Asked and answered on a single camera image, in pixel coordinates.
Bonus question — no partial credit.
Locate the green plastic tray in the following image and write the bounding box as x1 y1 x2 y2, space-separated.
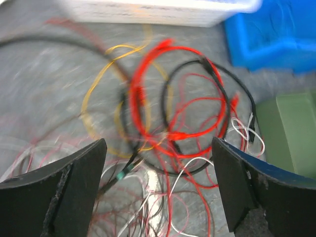
256 90 316 179

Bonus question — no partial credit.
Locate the orange yellow cable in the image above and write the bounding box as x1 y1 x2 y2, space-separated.
80 24 173 158

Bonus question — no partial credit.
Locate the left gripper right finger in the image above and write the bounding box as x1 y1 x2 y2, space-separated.
212 137 316 237

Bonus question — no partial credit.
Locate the black cable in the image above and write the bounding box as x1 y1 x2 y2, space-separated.
0 34 257 196

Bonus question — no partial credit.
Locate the tangled thin wire pile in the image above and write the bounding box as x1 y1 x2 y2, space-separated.
0 71 266 237

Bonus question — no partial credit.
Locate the white perforated basket left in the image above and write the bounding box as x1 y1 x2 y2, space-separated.
59 0 262 28

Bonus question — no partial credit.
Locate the blue plastic bin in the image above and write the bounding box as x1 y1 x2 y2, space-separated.
224 0 316 74

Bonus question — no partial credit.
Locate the red ethernet cable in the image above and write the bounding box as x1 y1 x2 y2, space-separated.
129 38 240 158

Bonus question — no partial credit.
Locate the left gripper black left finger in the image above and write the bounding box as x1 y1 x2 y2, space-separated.
0 138 107 237

